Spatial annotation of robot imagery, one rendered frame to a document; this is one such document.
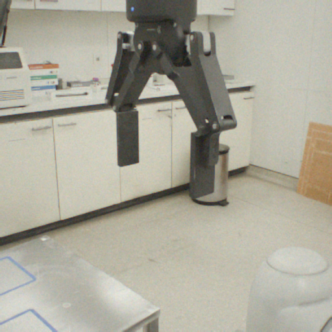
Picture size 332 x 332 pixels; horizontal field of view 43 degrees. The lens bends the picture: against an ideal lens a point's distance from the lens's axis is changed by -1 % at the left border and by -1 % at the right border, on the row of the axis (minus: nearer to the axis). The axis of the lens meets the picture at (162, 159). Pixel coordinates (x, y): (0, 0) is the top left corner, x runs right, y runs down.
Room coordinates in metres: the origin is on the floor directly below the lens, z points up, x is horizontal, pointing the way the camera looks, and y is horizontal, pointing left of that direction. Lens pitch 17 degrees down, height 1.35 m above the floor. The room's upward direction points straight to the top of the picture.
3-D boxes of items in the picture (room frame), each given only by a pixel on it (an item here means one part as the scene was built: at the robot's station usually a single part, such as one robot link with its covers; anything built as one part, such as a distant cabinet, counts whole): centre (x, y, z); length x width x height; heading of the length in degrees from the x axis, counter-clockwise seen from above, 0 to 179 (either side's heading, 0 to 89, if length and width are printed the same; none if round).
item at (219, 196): (3.29, -0.40, 0.23); 0.38 x 0.31 x 0.46; 39
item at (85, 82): (3.32, 0.61, 0.97); 0.24 x 0.12 x 0.13; 118
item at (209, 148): (0.40, -0.05, 1.25); 0.03 x 0.01 x 0.05; 39
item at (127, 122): (0.52, 0.04, 1.22); 0.03 x 0.01 x 0.07; 129
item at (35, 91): (3.14, 0.93, 0.94); 0.23 x 0.13 x 0.07; 134
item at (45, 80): (3.15, 0.91, 1.01); 0.23 x 0.12 x 0.08; 128
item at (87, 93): (2.95, 0.65, 0.93); 0.30 x 0.10 x 0.06; 121
